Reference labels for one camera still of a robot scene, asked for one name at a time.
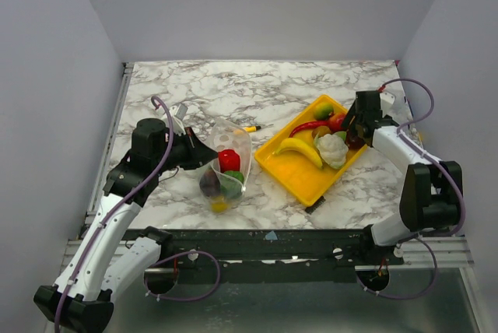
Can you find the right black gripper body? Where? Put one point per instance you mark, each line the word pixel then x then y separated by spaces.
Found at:
pixel 360 121

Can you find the white cauliflower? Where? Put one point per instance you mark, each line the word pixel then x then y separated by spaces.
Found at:
pixel 332 149

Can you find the yellow green mango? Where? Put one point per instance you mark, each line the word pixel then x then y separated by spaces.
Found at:
pixel 323 111

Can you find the yellow plastic tray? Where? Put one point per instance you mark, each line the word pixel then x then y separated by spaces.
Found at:
pixel 296 172

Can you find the yellow banana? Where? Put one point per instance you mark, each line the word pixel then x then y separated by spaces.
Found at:
pixel 297 145

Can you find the red chili pepper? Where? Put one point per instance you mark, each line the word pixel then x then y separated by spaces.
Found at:
pixel 307 126

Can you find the red apple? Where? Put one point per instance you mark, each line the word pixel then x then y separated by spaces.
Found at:
pixel 335 122

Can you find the black table front rail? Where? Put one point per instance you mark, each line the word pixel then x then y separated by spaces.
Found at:
pixel 258 256

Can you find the red strawberry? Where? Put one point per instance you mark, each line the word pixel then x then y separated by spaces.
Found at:
pixel 229 160

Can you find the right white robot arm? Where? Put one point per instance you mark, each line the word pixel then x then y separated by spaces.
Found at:
pixel 432 195

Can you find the yellow lemon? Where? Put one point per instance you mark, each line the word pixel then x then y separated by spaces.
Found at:
pixel 218 205

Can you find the green bell pepper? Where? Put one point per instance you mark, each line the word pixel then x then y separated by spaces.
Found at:
pixel 232 184

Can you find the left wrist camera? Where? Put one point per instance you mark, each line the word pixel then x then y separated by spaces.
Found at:
pixel 179 113

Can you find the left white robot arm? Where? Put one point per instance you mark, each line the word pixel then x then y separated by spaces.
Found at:
pixel 83 296

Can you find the clear zip top bag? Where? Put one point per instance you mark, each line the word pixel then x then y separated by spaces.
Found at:
pixel 227 135

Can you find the clear plastic box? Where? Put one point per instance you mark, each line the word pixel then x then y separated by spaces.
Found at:
pixel 399 110

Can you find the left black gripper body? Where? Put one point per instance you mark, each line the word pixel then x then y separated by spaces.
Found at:
pixel 177 155

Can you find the yellow handled screwdriver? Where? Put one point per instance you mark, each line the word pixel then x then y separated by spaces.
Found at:
pixel 254 128

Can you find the dark red plum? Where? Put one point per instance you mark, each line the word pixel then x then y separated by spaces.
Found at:
pixel 354 142

